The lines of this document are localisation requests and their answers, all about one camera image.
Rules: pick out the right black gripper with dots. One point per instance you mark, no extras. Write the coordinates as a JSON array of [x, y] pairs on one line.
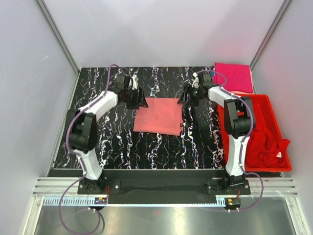
[[188, 90]]

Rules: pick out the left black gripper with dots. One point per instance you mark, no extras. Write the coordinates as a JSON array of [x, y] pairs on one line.
[[139, 102]]

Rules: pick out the salmon pink t shirt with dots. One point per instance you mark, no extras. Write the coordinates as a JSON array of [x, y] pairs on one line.
[[163, 116]]

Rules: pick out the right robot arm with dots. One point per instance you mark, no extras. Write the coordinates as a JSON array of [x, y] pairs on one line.
[[239, 121]]

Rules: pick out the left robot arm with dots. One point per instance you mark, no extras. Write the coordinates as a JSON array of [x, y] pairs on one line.
[[81, 135]]

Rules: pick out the black marble pattern mat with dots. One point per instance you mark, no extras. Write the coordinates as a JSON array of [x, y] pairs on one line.
[[199, 145]]

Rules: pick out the magenta folded t shirt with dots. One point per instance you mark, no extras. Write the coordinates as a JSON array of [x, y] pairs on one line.
[[227, 70]]

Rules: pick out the red plastic bin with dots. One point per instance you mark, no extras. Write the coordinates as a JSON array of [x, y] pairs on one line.
[[264, 114]]

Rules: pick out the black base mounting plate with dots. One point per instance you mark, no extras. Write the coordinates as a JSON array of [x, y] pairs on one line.
[[165, 186]]

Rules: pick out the red t shirt in bin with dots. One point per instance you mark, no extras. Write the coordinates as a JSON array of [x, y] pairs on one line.
[[265, 150]]

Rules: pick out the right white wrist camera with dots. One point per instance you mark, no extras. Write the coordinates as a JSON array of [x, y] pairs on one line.
[[196, 82]]

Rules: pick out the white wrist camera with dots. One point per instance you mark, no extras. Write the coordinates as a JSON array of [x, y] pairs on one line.
[[196, 82], [133, 84]]

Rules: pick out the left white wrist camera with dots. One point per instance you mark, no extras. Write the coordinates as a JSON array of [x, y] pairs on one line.
[[133, 84]]

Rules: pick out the right aluminium corner post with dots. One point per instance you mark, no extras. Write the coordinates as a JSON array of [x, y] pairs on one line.
[[271, 31]]

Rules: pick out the aluminium corner post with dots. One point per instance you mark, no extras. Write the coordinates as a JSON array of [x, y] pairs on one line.
[[271, 31], [56, 33]]

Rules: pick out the white cable duct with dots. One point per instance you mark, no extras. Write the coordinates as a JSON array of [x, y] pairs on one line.
[[96, 202]]

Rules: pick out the left aluminium corner post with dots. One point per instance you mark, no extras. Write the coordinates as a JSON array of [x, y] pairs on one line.
[[56, 33]]

